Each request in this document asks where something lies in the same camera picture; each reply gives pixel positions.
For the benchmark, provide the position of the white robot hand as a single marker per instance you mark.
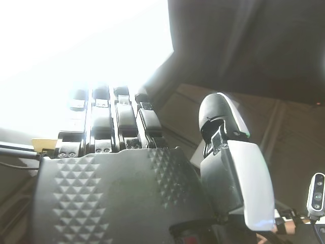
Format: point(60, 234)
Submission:
point(122, 198)

